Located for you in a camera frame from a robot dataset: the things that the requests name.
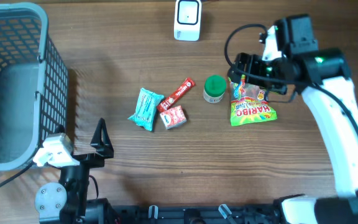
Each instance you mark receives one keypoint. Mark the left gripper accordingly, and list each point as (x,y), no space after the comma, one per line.
(101,141)

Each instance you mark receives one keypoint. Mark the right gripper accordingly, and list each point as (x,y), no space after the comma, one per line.
(253,61)

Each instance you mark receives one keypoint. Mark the Haribo gummy candy bag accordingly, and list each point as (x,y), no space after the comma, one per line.
(248,104)

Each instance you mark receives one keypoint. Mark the green lid jar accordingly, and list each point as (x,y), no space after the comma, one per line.
(214,89)

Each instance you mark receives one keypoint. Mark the teal tissue packet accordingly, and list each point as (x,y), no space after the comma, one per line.
(146,109)

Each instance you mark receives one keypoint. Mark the red stick packet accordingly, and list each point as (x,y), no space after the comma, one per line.
(169,101)

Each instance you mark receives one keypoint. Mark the small red white box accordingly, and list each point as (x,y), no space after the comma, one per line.
(173,117)

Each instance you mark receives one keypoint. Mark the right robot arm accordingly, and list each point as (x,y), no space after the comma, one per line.
(322,78)

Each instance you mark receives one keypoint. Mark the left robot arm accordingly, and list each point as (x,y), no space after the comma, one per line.
(66,201)

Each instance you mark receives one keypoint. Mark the white barcode scanner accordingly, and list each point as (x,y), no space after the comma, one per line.
(187,22)

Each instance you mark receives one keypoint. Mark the grey plastic shopping basket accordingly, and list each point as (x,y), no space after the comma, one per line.
(33,84)

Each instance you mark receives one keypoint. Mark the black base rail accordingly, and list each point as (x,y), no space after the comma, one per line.
(246,214)

